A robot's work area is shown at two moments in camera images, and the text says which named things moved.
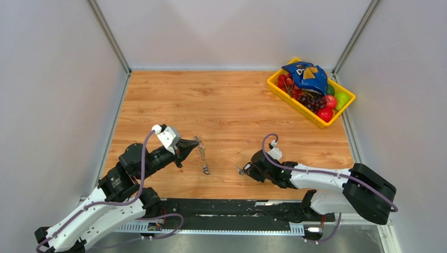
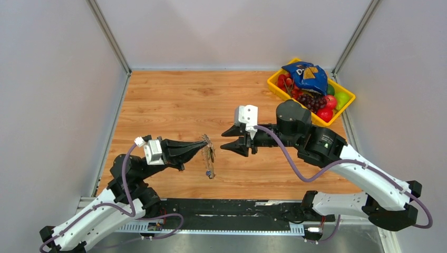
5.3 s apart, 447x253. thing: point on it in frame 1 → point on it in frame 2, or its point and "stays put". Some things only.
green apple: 342,98 stays put
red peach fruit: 331,101 stays put
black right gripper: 253,174 → 239,146
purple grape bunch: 313,103 stays put
